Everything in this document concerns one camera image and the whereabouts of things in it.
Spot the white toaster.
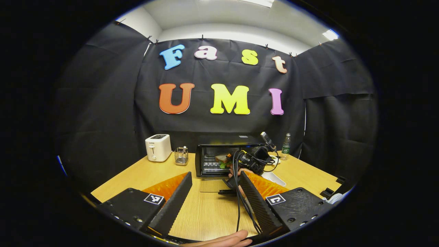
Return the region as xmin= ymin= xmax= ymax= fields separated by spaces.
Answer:
xmin=145 ymin=134 xmax=173 ymax=163

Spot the wire mesh holder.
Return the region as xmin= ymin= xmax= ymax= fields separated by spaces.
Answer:
xmin=174 ymin=146 xmax=189 ymax=166

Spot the clear plastic water bottle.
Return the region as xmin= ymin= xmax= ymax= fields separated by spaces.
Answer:
xmin=281 ymin=133 xmax=292 ymax=161

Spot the large ceiling light panel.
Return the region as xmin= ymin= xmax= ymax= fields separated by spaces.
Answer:
xmin=239 ymin=0 xmax=275 ymax=8

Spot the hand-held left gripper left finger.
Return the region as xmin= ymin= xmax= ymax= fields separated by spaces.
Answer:
xmin=97 ymin=172 xmax=193 ymax=238

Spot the black cable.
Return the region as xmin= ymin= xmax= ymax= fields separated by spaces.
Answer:
xmin=232 ymin=150 xmax=263 ymax=235

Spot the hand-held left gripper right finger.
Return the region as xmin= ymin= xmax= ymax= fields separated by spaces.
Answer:
xmin=239 ymin=170 xmax=334 ymax=238

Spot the white plastic container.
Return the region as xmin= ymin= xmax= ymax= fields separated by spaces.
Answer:
xmin=261 ymin=170 xmax=286 ymax=187

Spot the sandwich with lettuce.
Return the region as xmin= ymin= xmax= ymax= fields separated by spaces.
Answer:
xmin=215 ymin=153 xmax=234 ymax=169

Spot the black backdrop cloth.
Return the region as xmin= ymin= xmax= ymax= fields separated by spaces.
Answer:
xmin=57 ymin=21 xmax=378 ymax=193

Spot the black electric oven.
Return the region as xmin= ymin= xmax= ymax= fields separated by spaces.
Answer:
xmin=195 ymin=134 xmax=272 ymax=193

